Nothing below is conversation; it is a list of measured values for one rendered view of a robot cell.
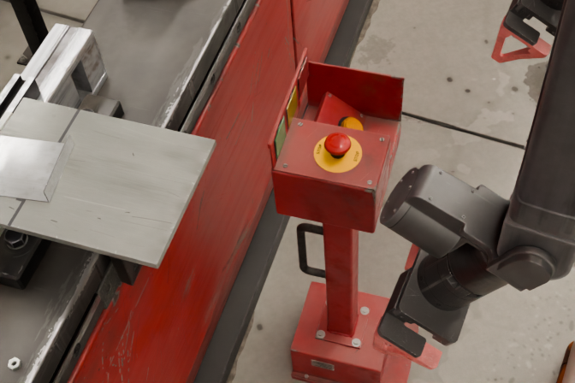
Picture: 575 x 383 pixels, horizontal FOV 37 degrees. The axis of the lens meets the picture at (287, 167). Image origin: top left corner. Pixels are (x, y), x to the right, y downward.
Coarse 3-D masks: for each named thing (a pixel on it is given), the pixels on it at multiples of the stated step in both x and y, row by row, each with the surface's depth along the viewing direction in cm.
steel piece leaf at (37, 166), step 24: (0, 144) 104; (24, 144) 104; (48, 144) 104; (72, 144) 103; (0, 168) 102; (24, 168) 102; (48, 168) 102; (0, 192) 100; (24, 192) 100; (48, 192) 98
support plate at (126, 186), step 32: (32, 128) 106; (64, 128) 106; (96, 128) 105; (128, 128) 105; (160, 128) 105; (96, 160) 102; (128, 160) 102; (160, 160) 102; (192, 160) 101; (64, 192) 100; (96, 192) 99; (128, 192) 99; (160, 192) 99; (192, 192) 99; (0, 224) 98; (32, 224) 97; (64, 224) 97; (96, 224) 97; (128, 224) 96; (160, 224) 96; (128, 256) 94; (160, 256) 94
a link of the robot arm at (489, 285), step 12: (468, 240) 71; (456, 252) 74; (468, 252) 73; (480, 252) 71; (456, 264) 74; (468, 264) 73; (480, 264) 72; (456, 276) 75; (468, 276) 73; (480, 276) 72; (492, 276) 72; (468, 288) 75; (480, 288) 74; (492, 288) 74
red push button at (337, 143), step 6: (330, 138) 126; (336, 138) 126; (342, 138) 126; (348, 138) 127; (324, 144) 126; (330, 144) 126; (336, 144) 126; (342, 144) 126; (348, 144) 126; (330, 150) 126; (336, 150) 125; (342, 150) 125; (336, 156) 127; (342, 156) 128
